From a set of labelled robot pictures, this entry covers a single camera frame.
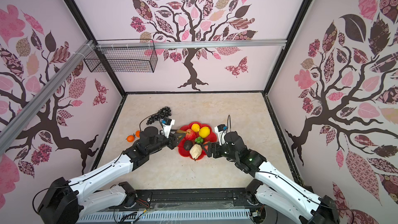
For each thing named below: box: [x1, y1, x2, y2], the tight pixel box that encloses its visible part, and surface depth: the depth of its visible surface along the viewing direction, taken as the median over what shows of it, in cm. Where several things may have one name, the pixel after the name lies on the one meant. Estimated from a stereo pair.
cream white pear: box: [189, 143, 203, 160], surface depth 85 cm
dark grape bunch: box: [146, 106, 172, 125], surface depth 105 cm
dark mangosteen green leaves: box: [194, 136, 204, 144], surface depth 89 cm
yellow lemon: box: [199, 126, 211, 139], surface depth 94 cm
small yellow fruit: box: [191, 123, 201, 133], surface depth 96 cm
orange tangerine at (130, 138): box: [126, 134, 136, 143], surface depth 96 cm
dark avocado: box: [183, 140, 194, 151], surface depth 87 cm
